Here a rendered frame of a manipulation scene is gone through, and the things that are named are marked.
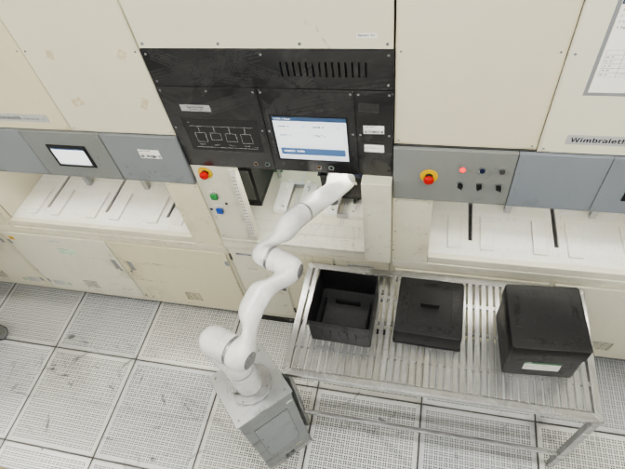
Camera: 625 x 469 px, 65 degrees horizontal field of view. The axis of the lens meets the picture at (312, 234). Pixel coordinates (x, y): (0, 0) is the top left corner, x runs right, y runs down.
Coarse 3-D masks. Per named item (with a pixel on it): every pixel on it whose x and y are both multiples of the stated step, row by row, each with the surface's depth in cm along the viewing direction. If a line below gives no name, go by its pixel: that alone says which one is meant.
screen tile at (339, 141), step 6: (312, 126) 180; (318, 126) 180; (324, 126) 179; (330, 126) 179; (342, 126) 178; (312, 132) 183; (318, 132) 182; (324, 132) 182; (330, 132) 181; (336, 132) 181; (342, 132) 180; (312, 138) 185; (336, 138) 183; (342, 138) 182; (318, 144) 187; (324, 144) 187; (330, 144) 186; (336, 144) 185; (342, 144) 185
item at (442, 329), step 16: (400, 288) 223; (416, 288) 222; (432, 288) 221; (448, 288) 220; (400, 304) 218; (416, 304) 217; (432, 304) 213; (448, 304) 215; (400, 320) 213; (416, 320) 212; (432, 320) 211; (448, 320) 211; (400, 336) 213; (416, 336) 210; (432, 336) 207; (448, 336) 206
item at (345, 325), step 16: (320, 272) 227; (336, 272) 225; (320, 288) 231; (336, 288) 237; (352, 288) 234; (368, 288) 231; (320, 304) 234; (336, 304) 233; (352, 304) 231; (368, 304) 231; (320, 320) 225; (336, 320) 227; (352, 320) 226; (368, 320) 225; (320, 336) 220; (336, 336) 216; (352, 336) 213; (368, 336) 210
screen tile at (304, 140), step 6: (276, 126) 184; (282, 126) 183; (288, 126) 183; (294, 126) 182; (306, 126) 181; (294, 132) 185; (300, 132) 184; (306, 132) 183; (282, 138) 188; (288, 138) 188; (294, 138) 187; (300, 138) 186; (306, 138) 186; (282, 144) 191; (288, 144) 190; (294, 144) 190; (300, 144) 189; (306, 144) 188
